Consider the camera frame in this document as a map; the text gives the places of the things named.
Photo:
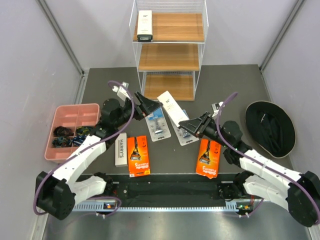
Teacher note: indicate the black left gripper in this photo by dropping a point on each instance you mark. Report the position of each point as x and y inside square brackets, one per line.
[147, 106]

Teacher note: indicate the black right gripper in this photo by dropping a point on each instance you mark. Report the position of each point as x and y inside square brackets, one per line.
[198, 126]

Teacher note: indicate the white Harry's logo box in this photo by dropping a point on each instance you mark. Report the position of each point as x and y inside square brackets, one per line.
[121, 150]

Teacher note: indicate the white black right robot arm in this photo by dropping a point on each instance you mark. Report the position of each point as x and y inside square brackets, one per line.
[298, 193]

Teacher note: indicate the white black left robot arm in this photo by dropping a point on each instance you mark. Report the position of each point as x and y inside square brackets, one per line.
[59, 191]

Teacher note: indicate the right blue Gillette blister pack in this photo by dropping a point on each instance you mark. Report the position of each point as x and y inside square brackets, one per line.
[183, 136]

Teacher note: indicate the blue gillette blister pack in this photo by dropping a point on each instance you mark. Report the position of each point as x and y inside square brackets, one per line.
[157, 126]
[183, 136]

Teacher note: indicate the left blue Gillette blister pack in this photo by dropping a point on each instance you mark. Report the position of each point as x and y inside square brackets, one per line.
[157, 126]

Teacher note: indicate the right orange Gillette Fusion box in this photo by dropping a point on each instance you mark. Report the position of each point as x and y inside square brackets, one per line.
[207, 164]

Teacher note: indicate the orange gillette fusion box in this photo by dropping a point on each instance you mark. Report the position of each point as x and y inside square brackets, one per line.
[207, 164]
[138, 156]

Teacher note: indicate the left orange Gillette Fusion box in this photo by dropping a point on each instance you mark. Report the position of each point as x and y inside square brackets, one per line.
[138, 156]

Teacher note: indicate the pink compartment tray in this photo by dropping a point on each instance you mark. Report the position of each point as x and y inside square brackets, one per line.
[71, 124]

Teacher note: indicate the black and beige bucket hat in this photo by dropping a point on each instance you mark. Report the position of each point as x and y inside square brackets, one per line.
[271, 127]

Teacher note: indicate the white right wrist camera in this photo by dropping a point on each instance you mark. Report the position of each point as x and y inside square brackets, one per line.
[216, 106]

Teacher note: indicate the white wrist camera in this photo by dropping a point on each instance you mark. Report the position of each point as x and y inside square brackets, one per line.
[121, 93]
[216, 106]

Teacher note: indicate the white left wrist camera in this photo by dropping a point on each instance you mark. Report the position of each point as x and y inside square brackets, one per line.
[121, 93]

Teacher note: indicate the white wire wooden shelf unit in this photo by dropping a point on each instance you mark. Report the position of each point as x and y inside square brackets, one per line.
[172, 61]

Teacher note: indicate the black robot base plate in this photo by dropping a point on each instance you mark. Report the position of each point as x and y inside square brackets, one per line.
[170, 185]

